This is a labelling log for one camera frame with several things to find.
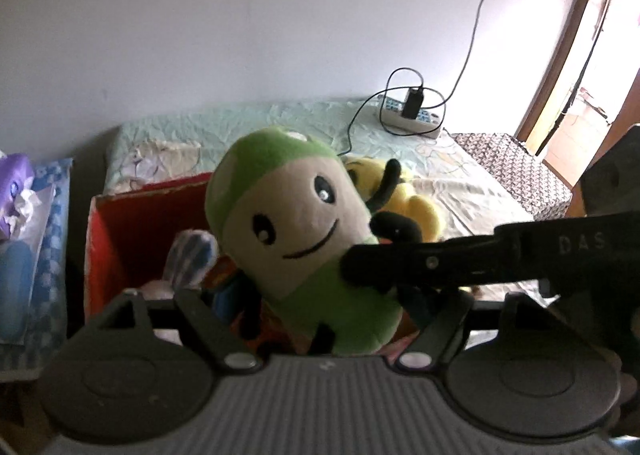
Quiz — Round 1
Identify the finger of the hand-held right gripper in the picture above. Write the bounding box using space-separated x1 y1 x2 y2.
339 224 521 297

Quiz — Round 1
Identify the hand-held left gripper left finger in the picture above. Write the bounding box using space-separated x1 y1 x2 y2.
87 287 266 376

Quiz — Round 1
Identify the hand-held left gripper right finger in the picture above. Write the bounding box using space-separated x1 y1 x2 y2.
397 291 566 372

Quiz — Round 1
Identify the white plush with blue bow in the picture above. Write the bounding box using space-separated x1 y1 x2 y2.
140 229 221 343

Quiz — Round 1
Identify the red cardboard box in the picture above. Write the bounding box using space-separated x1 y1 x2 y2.
84 172 421 353

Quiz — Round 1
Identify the green plush toy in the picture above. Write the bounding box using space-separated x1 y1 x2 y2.
205 128 425 356

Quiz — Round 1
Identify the orange and blue toy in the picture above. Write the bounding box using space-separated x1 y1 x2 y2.
207 255 301 353

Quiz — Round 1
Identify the yellow plush toy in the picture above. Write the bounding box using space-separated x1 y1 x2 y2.
342 156 446 242

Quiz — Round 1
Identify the brown patterned blanket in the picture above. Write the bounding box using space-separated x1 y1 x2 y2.
450 132 573 222

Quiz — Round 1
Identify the white power strip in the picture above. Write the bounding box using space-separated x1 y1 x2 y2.
382 96 443 140

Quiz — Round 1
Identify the blue checkered cushion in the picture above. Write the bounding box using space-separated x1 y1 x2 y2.
0 158 75 378

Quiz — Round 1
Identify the black charger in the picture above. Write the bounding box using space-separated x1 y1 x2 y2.
402 88 425 120

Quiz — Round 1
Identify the white tissue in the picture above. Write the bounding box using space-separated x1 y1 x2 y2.
9 185 57 238

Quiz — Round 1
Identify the purple plush toy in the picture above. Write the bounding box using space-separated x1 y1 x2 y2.
0 152 36 242

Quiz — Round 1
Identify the wooden door frame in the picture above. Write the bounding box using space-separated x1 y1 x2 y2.
515 0 640 191

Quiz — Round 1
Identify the grey cable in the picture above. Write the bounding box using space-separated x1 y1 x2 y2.
442 0 511 103

